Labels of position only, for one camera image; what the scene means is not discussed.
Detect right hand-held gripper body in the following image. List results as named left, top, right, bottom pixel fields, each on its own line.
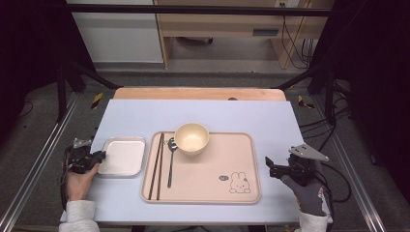
left=280, top=143, right=331, bottom=188

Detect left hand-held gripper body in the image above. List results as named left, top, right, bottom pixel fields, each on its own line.
left=66, top=138, right=99, bottom=175

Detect square white plate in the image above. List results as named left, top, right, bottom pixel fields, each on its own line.
left=97, top=136, right=147, bottom=179

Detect brown chopstick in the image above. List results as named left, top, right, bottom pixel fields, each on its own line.
left=147, top=131, right=162, bottom=201
left=156, top=131, right=165, bottom=201

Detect beige tray with rabbit print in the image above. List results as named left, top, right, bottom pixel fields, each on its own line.
left=140, top=130, right=261, bottom=205

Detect metal spoon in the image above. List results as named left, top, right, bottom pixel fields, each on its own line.
left=166, top=136, right=179, bottom=189

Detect cream bowl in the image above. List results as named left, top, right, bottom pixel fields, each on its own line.
left=174, top=122, right=211, bottom=158

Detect person's left hand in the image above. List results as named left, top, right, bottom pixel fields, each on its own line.
left=65, top=162, right=102, bottom=202

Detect person's right hand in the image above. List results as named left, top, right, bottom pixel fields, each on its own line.
left=279, top=160, right=327, bottom=218

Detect yellow black tape strip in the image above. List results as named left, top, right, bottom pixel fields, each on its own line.
left=90, top=92, right=104, bottom=110
left=296, top=95, right=316, bottom=110

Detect black metal stand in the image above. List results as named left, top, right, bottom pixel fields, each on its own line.
left=55, top=56, right=121, bottom=123
left=273, top=61, right=338, bottom=126

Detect wooden table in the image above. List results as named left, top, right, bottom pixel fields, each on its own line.
left=113, top=86, right=287, bottom=102

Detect dark curtain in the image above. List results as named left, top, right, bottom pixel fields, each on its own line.
left=0, top=0, right=95, bottom=144
left=309, top=0, right=410, bottom=197

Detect white cabinet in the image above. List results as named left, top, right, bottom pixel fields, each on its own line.
left=65, top=0, right=164, bottom=64

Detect grey chair base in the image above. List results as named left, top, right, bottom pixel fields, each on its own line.
left=177, top=36, right=215, bottom=46

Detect wooden desk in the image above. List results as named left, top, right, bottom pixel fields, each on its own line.
left=153, top=0, right=335, bottom=70

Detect black horizontal bar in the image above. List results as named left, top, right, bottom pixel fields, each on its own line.
left=66, top=3, right=333, bottom=17

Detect aluminium rail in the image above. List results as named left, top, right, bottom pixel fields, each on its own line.
left=0, top=92, right=81, bottom=232
left=312, top=96, right=387, bottom=232

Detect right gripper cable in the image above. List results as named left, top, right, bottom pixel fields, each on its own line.
left=318, top=161, right=353, bottom=205

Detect black floor cables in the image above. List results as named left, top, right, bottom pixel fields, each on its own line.
left=299, top=79, right=352, bottom=149

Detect black cables by desk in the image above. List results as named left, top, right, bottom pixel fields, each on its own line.
left=280, top=14, right=319, bottom=70

